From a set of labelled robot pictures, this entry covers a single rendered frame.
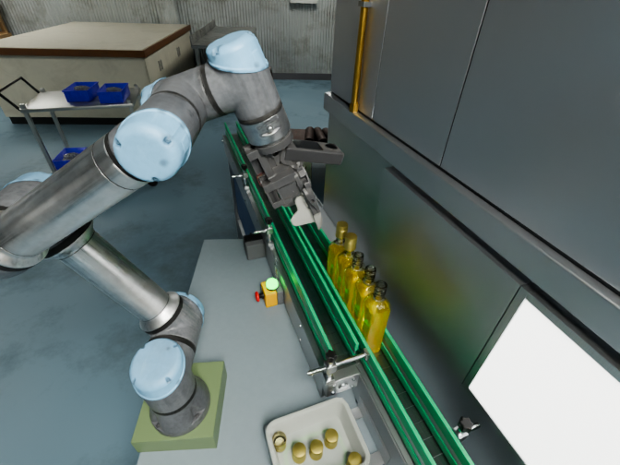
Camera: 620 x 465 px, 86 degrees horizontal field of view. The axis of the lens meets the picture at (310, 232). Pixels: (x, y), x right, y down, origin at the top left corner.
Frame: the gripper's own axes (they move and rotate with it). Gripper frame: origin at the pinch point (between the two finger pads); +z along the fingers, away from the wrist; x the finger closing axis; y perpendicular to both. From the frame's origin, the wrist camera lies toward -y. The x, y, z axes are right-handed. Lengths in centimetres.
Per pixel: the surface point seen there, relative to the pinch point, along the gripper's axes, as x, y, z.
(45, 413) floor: -60, 152, 87
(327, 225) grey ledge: -52, -10, 53
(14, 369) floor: -92, 172, 80
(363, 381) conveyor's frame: 15, 7, 47
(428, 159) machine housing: -6.3, -31.1, 5.5
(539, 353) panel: 36.4, -22.6, 20.2
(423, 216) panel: 1.0, -24.2, 14.9
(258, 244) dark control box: -55, 20, 47
